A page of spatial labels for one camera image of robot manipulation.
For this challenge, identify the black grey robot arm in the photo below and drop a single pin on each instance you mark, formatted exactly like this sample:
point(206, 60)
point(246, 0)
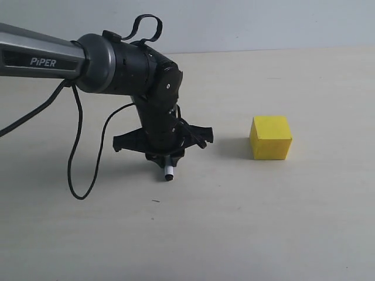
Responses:
point(102, 65)

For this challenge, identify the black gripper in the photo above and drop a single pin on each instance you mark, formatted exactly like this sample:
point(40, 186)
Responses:
point(156, 126)

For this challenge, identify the yellow cube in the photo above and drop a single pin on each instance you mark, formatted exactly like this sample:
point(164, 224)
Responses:
point(270, 137)

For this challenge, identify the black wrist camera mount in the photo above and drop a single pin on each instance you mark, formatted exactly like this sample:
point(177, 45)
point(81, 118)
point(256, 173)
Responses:
point(187, 137)

